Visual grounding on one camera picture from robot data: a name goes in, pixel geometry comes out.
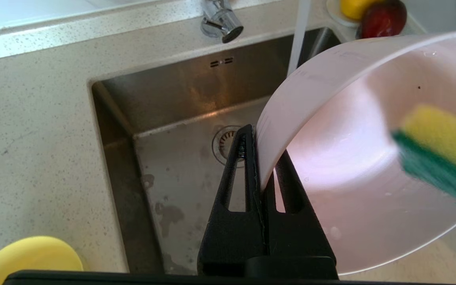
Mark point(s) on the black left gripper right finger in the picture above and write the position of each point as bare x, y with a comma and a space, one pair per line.
299, 241

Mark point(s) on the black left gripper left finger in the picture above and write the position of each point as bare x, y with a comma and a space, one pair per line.
232, 237

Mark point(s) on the pink plastic bowl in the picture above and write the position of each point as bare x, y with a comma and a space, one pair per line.
350, 166

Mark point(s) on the yellow green sponge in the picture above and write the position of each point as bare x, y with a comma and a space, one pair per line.
445, 146

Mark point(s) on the chrome gooseneck faucet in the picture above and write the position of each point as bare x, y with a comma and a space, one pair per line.
222, 19

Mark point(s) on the stainless steel sink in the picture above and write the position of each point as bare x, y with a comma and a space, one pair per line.
180, 118

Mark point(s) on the round metal drain strainer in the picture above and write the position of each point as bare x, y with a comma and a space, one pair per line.
224, 144

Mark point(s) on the yellow plastic bowl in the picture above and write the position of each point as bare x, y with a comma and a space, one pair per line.
30, 257

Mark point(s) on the running water stream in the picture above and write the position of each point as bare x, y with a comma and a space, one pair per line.
299, 35

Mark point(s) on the dark red apple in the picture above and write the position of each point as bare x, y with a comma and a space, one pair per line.
384, 19

